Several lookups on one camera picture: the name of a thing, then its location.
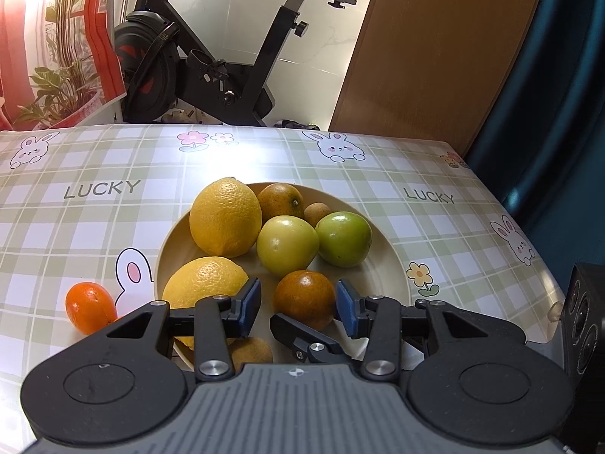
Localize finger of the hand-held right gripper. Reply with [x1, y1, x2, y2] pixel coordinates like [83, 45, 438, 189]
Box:
[269, 312, 353, 366]

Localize brown wooden board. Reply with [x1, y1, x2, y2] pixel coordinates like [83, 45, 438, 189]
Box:
[328, 0, 551, 157]

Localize yellow-green apple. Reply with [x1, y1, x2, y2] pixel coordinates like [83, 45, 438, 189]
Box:
[256, 216, 320, 277]

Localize green apple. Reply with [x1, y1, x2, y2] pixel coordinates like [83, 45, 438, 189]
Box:
[315, 212, 373, 268]

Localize small yellow lemon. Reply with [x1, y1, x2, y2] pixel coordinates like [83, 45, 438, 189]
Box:
[162, 256, 250, 348]

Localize printed wall poster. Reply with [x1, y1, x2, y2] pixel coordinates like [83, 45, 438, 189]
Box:
[0, 0, 126, 131]

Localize black exercise bike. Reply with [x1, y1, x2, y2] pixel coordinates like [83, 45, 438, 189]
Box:
[112, 0, 365, 127]

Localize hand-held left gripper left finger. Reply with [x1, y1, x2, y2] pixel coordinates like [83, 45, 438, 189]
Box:
[106, 278, 263, 381]

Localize dark orange tangerine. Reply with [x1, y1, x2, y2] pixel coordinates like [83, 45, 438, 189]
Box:
[273, 269, 337, 332]

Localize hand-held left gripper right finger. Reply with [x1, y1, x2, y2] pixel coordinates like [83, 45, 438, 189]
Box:
[335, 279, 527, 383]

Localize cream round plate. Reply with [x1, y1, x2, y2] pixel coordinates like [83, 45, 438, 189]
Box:
[155, 182, 407, 370]

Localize checked printed tablecloth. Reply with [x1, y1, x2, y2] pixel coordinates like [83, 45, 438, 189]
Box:
[0, 123, 565, 436]

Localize bright orange tangerine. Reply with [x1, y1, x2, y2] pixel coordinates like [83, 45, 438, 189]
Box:
[65, 282, 118, 332]

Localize greenish orange tangerine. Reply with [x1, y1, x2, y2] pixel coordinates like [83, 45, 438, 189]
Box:
[258, 183, 306, 222]

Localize small brown kiwi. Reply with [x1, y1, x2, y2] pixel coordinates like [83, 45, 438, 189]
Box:
[303, 202, 337, 229]

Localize small brownish orange fruit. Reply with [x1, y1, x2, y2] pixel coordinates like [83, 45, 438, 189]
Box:
[229, 337, 274, 370]

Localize large yellow lemon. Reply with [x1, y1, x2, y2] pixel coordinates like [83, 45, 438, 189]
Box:
[189, 177, 263, 258]

